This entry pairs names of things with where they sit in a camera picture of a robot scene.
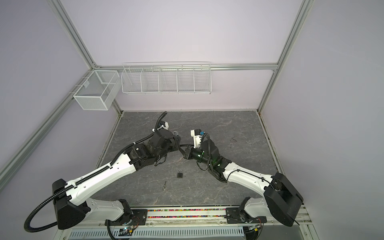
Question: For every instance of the white slotted cable duct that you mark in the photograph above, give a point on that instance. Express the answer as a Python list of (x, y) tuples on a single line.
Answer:
[(157, 233)]

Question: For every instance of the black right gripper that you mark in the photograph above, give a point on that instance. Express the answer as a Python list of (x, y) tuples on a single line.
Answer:
[(193, 150)]

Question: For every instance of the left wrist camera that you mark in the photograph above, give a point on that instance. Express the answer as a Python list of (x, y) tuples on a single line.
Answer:
[(163, 125)]

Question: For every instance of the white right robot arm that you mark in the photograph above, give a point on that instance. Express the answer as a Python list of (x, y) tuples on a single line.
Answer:
[(278, 197)]

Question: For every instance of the white wire shelf basket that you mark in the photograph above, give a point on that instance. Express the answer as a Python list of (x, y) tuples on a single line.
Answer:
[(166, 78)]

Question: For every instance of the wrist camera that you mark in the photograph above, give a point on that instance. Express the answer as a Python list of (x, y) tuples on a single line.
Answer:
[(197, 135), (163, 125)]

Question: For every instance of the white mesh box basket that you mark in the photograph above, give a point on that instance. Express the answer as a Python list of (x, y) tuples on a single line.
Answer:
[(99, 90)]

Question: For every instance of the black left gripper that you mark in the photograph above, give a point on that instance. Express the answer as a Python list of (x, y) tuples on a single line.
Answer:
[(175, 147)]

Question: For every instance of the small silver key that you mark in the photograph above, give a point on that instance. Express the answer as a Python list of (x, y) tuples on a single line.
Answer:
[(164, 186)]

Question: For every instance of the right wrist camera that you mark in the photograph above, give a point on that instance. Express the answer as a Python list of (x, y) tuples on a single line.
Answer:
[(197, 135)]

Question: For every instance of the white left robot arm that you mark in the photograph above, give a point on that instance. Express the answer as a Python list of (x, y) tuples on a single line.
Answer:
[(72, 200)]

